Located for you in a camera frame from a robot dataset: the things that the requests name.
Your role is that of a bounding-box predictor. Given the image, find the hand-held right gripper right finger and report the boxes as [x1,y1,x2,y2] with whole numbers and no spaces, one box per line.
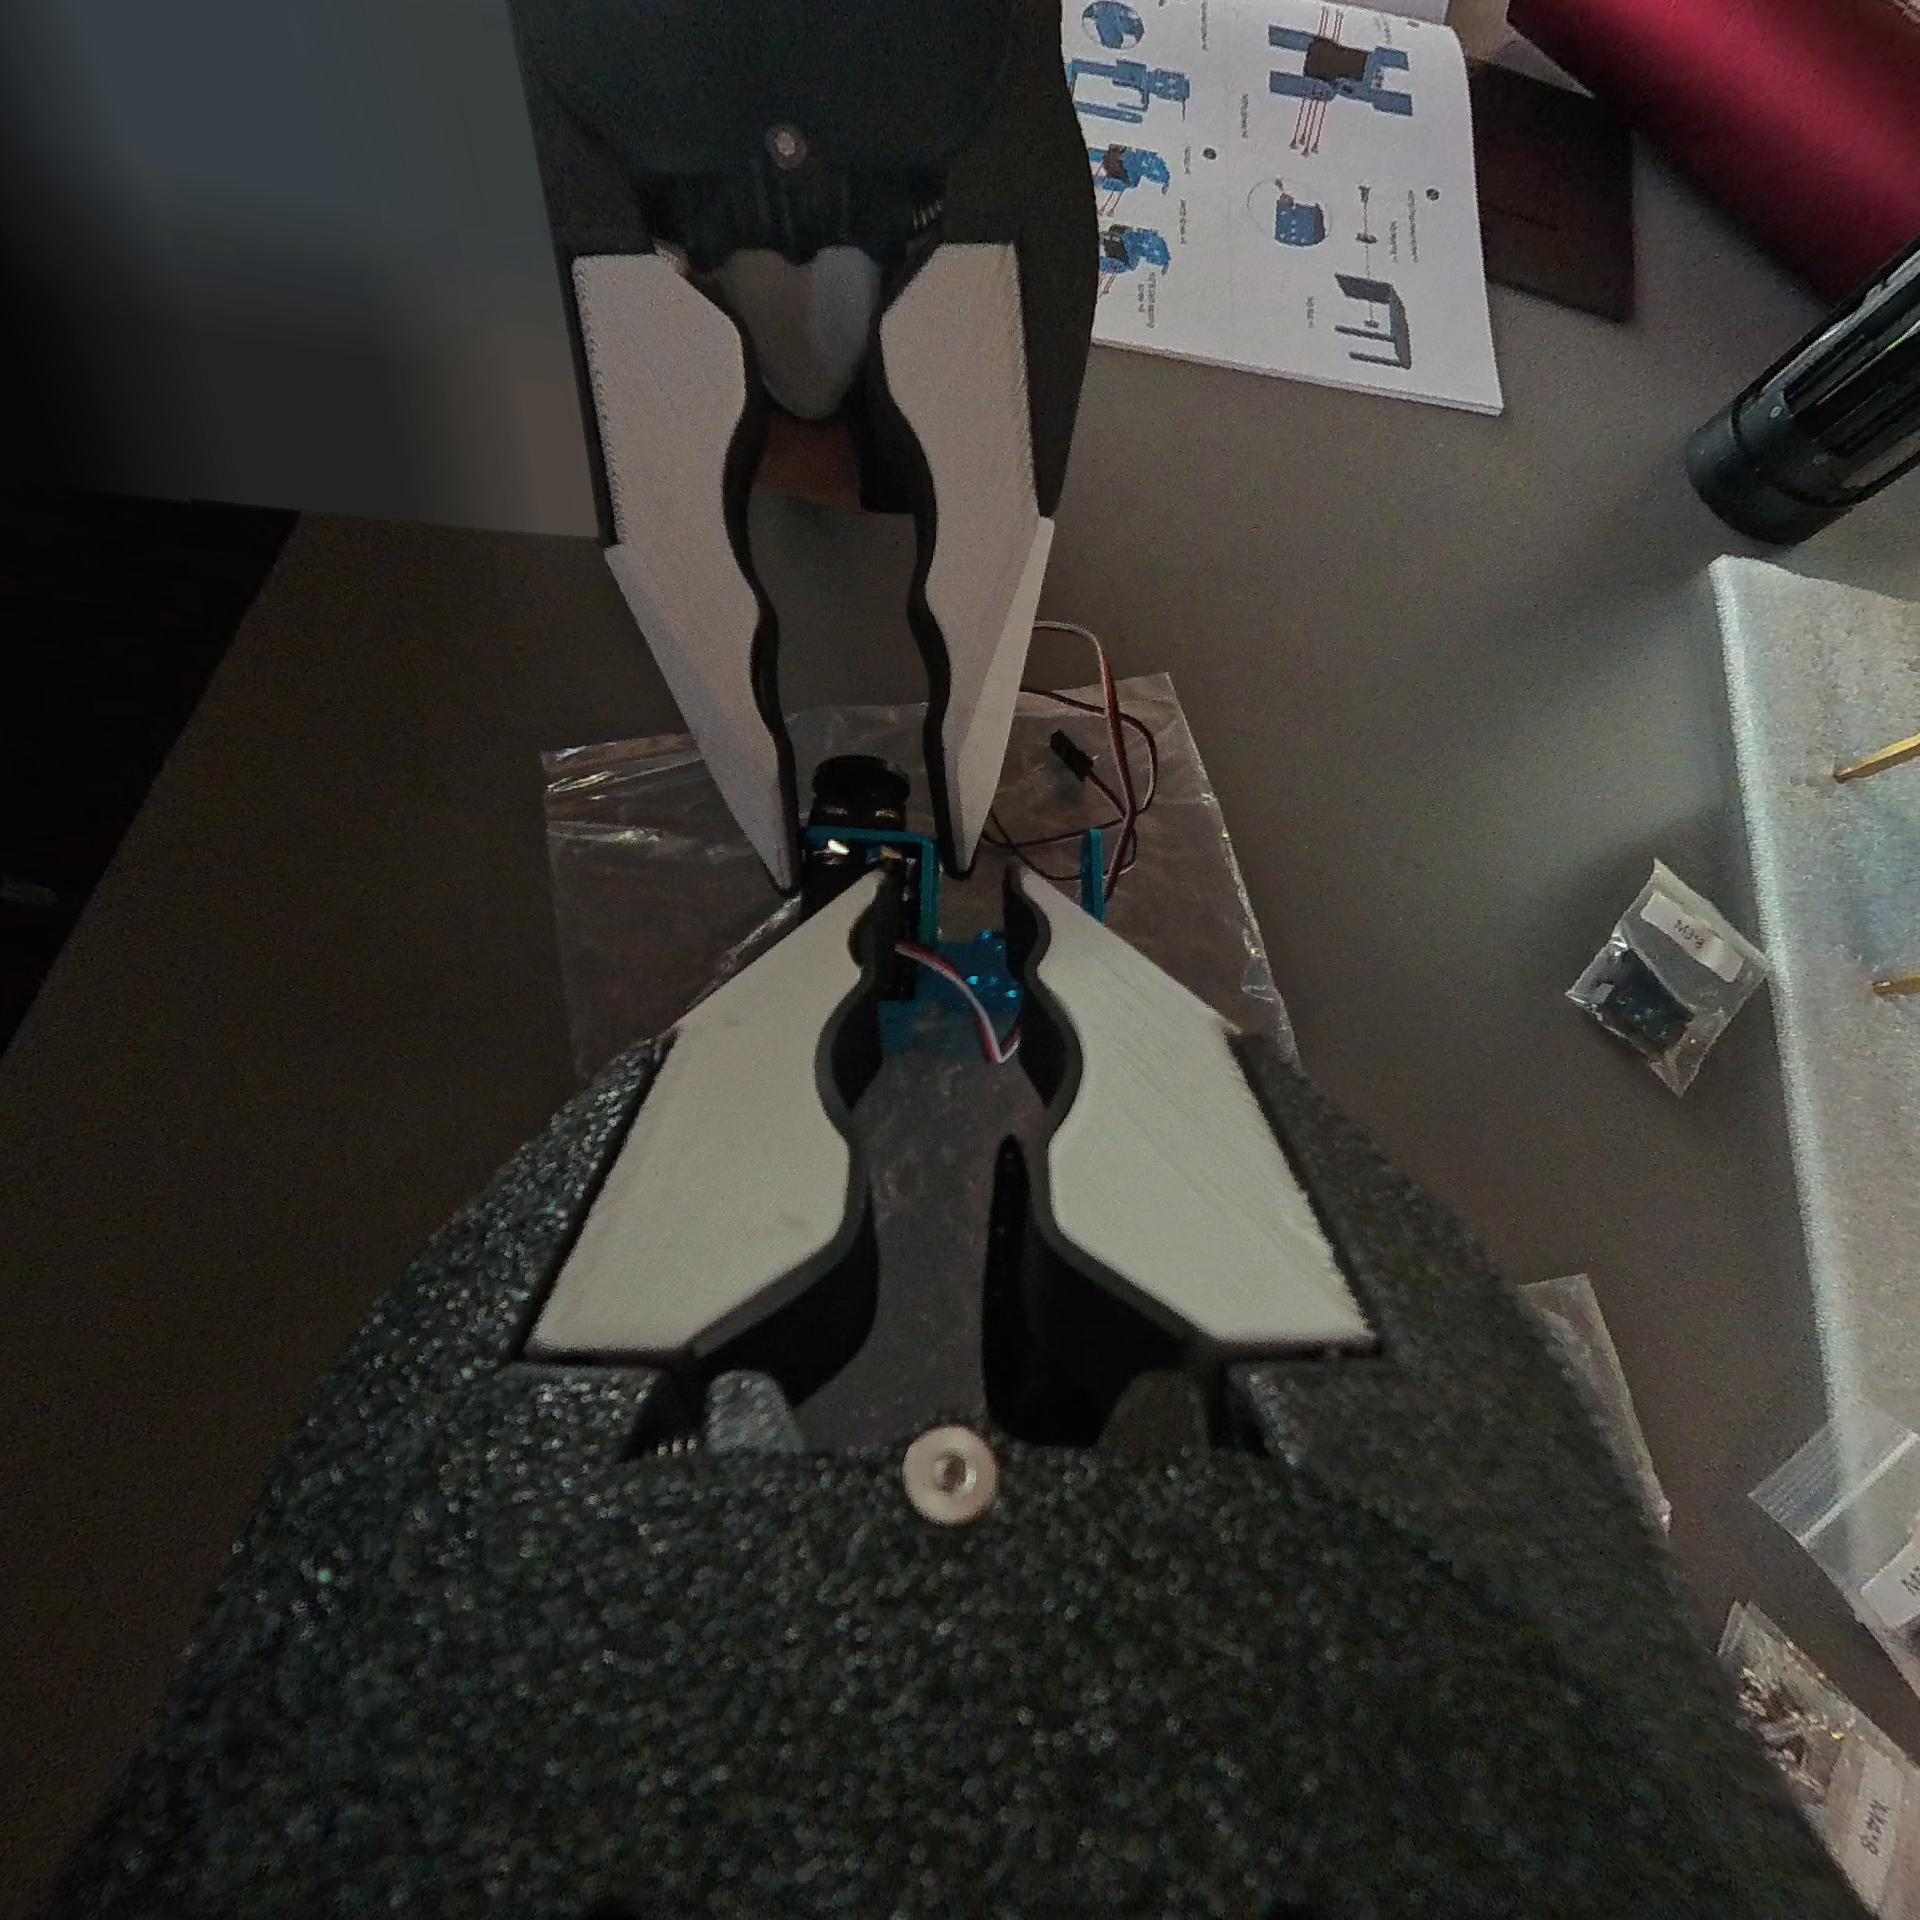
[1002,867,1375,1358]

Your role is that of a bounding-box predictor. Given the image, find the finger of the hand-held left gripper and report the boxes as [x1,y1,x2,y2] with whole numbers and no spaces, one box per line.
[574,246,804,896]
[877,237,1054,887]

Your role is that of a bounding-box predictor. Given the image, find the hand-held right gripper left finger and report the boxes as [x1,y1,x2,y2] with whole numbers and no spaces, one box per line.
[525,867,895,1367]

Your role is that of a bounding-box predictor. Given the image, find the blue bracket with black servo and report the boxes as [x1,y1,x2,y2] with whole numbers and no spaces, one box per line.
[802,753,1127,1070]

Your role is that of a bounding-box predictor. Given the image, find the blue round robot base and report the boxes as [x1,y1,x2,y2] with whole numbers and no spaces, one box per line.
[1829,731,1920,999]

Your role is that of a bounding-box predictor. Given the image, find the grey desk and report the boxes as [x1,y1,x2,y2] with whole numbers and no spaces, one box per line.
[0,135,1920,1920]

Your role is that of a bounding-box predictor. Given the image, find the person's left hand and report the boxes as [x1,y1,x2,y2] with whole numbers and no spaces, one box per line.
[754,416,871,512]

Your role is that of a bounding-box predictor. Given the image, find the large clear plastic bag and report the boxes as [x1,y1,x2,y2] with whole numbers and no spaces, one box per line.
[540,666,1299,1088]

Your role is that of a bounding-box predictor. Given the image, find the open instruction booklet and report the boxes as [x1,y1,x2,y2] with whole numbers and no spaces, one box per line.
[1058,0,1505,418]

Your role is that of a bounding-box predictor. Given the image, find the small bag of black parts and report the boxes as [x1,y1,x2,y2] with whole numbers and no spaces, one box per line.
[1563,858,1768,1099]

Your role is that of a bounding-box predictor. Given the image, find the dark brown square pad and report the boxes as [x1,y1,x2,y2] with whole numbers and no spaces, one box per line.
[1467,66,1637,320]

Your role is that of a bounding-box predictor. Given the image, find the white foam sheet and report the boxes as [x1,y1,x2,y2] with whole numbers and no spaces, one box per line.
[1710,554,1920,1577]

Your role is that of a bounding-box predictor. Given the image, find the dark red metal cylinder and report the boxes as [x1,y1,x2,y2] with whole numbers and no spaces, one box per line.
[1507,0,1920,293]

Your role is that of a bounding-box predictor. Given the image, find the black ribbed cylinder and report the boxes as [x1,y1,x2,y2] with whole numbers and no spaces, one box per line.
[1686,238,1920,545]

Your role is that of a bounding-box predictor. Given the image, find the scattered small screw bags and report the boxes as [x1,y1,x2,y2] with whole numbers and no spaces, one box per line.
[1514,1274,1920,1920]

